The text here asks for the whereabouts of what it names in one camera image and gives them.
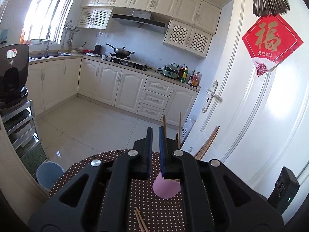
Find pink cylindrical utensil holder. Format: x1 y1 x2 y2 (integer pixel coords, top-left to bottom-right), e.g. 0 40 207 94
152 172 181 199

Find cream cabinets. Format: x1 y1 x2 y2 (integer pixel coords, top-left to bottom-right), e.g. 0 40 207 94
77 0 221 58
26 56 199 126

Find dark sauce bottle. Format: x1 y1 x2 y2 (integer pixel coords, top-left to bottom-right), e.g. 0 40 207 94
188 70 195 85

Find silver door handle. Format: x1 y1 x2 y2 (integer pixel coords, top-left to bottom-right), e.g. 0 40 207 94
202 80 222 114

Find metal storage rack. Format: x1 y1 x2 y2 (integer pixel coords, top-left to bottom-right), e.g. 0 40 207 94
1 100 48 177

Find black rice cooker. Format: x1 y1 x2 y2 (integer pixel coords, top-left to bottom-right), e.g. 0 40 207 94
0 44 29 109

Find gas stove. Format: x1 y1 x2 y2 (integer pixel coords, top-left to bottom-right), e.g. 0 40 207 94
107 55 149 71

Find light blue stool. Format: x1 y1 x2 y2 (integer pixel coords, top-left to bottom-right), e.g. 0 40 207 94
36 161 65 192

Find wall utensil rack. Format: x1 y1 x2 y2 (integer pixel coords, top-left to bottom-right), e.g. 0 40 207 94
63 20 80 51

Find wooden chopstick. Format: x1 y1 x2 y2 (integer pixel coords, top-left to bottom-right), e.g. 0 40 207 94
135 207 149 232
134 210 146 232
163 115 167 137
177 112 182 149
194 126 220 160
195 131 218 160

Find red fu character decoration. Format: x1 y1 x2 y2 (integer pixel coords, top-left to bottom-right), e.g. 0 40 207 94
242 15 303 77

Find red label bottle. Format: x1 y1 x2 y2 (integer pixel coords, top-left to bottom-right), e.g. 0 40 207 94
191 72 201 87

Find wok with lid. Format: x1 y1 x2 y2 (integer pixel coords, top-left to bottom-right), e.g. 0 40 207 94
106 43 135 57

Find white door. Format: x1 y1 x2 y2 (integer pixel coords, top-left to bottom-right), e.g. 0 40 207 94
181 0 309 223

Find grey feather fan ornament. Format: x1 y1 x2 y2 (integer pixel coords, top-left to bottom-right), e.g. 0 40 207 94
252 0 290 17

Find green countertop appliance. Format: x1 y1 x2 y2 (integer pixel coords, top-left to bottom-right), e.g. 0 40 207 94
162 63 179 79

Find black range hood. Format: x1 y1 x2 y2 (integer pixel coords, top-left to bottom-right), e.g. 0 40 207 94
112 14 167 34

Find green yellow bottle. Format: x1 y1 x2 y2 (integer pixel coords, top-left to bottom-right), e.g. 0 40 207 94
181 66 188 83

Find sink faucet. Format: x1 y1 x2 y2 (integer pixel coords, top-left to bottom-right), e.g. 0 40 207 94
45 31 51 55

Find black electric kettle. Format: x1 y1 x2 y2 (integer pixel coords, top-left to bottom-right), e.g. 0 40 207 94
94 44 102 55

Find cream upper cabinets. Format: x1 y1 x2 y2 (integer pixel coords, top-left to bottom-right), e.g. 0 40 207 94
77 0 221 58

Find kitchen window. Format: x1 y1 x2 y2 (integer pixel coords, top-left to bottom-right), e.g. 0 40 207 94
20 0 74 44

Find brown polka dot tablecloth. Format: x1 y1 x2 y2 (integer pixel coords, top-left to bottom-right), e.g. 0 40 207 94
49 150 185 232

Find cream lower cabinets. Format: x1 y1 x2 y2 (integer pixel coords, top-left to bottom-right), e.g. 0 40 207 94
26 56 199 126

